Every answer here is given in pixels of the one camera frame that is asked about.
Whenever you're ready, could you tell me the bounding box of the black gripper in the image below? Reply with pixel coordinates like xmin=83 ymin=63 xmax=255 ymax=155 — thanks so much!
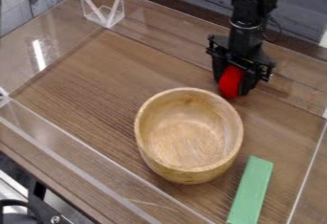
xmin=205 ymin=34 xmax=276 ymax=96

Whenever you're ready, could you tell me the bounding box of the red plush strawberry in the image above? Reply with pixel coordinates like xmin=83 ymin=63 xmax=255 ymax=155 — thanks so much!
xmin=219 ymin=65 xmax=244 ymax=99

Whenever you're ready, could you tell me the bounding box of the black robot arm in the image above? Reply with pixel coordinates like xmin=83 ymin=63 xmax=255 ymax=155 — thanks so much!
xmin=205 ymin=0 xmax=279 ymax=99

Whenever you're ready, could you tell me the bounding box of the wooden bowl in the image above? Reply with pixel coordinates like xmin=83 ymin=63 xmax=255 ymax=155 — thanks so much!
xmin=133 ymin=87 xmax=244 ymax=185

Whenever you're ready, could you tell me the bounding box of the green rectangular block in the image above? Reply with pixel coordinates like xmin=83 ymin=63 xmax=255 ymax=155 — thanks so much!
xmin=225 ymin=156 xmax=273 ymax=224

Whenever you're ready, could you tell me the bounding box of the black table leg clamp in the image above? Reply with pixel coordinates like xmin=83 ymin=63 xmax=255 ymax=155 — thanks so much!
xmin=28 ymin=180 xmax=73 ymax=224

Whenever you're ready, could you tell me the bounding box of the clear acrylic corner bracket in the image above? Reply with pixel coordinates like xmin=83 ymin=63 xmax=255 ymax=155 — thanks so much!
xmin=80 ymin=0 xmax=125 ymax=29

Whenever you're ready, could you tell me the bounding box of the clear acrylic tray wall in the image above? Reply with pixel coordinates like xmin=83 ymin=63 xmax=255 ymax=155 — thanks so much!
xmin=0 ymin=0 xmax=327 ymax=224

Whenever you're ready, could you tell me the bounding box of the black cable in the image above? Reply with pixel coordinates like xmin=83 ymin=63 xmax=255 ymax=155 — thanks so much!
xmin=0 ymin=198 xmax=33 ymax=217

